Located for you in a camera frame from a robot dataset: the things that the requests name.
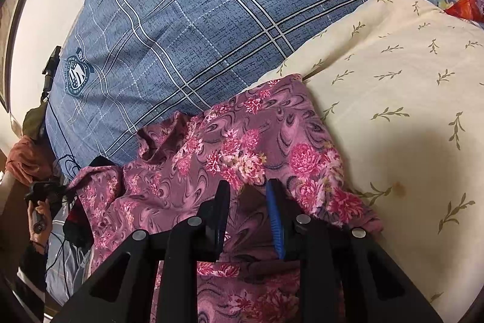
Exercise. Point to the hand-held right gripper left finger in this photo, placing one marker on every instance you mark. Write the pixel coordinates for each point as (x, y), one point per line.
(214, 217)

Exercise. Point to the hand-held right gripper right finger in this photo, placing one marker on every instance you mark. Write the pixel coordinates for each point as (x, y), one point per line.
(275, 221)

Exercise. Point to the pink floral garment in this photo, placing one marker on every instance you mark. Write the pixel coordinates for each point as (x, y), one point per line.
(245, 141)

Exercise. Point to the person's left hand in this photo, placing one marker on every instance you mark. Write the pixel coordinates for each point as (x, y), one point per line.
(39, 228)

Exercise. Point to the orange cloth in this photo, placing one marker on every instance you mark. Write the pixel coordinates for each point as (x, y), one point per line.
(28, 160)

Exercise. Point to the dark green cloth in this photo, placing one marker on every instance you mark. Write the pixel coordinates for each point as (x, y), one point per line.
(34, 122)

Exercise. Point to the pale grey-blue cloth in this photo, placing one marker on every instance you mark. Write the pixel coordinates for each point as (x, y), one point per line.
(62, 258)

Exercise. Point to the cream leaf-print bedsheet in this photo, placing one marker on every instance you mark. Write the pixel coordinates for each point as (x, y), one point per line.
(397, 99)

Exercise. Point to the blue plaid blanket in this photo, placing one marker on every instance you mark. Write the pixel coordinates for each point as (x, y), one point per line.
(196, 24)

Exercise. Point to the red packet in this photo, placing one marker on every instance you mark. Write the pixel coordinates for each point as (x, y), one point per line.
(468, 7)

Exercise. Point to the black device mount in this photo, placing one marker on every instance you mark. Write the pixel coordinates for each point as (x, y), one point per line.
(51, 67)

